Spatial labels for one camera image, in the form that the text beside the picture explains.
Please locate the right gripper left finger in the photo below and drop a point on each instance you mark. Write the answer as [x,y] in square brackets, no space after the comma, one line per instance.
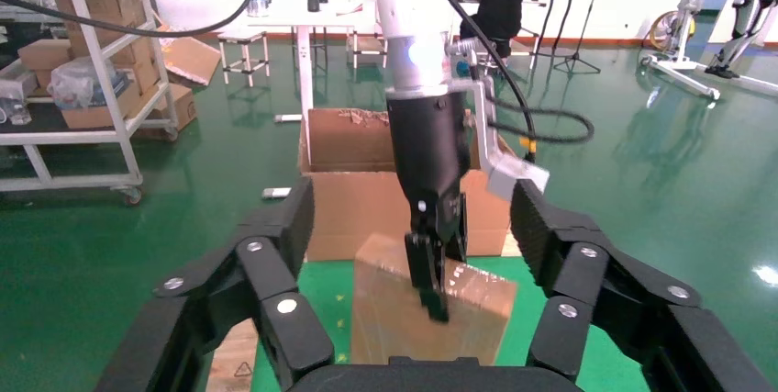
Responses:
[200,298]

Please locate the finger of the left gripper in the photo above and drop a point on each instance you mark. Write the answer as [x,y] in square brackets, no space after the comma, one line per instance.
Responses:
[428,274]
[460,231]

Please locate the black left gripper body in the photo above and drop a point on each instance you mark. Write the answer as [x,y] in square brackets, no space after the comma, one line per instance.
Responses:
[428,152]

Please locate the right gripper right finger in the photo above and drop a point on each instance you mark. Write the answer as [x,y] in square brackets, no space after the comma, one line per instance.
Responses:
[638,310]

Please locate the small taped cardboard box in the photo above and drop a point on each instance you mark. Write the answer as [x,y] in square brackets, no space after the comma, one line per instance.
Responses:
[389,310]

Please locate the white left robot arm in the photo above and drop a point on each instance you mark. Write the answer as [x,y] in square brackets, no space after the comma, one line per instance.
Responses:
[401,12]

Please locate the large open cardboard carton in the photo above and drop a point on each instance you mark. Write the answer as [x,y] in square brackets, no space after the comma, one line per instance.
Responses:
[358,213]

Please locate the printed cardboard floor box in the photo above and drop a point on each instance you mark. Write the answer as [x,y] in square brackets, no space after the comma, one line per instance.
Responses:
[180,106]

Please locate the flat brown shelf box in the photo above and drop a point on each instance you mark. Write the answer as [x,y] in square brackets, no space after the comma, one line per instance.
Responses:
[103,117]

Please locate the tall brown shelf box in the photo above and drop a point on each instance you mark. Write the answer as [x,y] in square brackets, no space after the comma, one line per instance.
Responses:
[144,70]

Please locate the loose cardboard sheet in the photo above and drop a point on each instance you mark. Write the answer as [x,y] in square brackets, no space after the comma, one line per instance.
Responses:
[191,61]

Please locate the small brown shelf box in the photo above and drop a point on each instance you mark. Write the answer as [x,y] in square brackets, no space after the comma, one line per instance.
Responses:
[45,53]

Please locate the large brown shelf box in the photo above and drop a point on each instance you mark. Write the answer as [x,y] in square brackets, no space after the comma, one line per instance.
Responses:
[103,3]

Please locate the white remote on floor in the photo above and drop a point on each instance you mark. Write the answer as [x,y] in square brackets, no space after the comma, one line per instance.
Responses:
[276,193]

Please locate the white standing desk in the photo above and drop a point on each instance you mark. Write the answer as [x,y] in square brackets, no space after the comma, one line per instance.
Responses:
[304,73]

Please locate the black floor stand pole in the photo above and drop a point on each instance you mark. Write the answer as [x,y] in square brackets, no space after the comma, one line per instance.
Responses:
[542,30]
[566,18]

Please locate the black tripod microphone stand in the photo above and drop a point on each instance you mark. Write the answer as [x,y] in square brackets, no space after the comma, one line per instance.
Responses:
[575,61]

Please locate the white wheeled shelf cart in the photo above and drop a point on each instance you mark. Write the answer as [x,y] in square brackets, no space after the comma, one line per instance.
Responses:
[73,135]

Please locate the clear plastic bag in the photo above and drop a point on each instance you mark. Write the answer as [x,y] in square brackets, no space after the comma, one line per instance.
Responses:
[79,82]

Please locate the yellow wheel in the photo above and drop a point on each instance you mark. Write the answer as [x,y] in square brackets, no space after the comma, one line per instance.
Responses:
[659,30]

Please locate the black white legged robot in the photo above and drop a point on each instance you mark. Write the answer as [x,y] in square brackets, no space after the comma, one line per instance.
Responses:
[744,12]

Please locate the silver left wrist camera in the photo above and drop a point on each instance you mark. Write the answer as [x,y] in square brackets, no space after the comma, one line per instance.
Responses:
[516,175]

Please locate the small white frame stool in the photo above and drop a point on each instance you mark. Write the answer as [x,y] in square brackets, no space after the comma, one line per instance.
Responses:
[246,38]

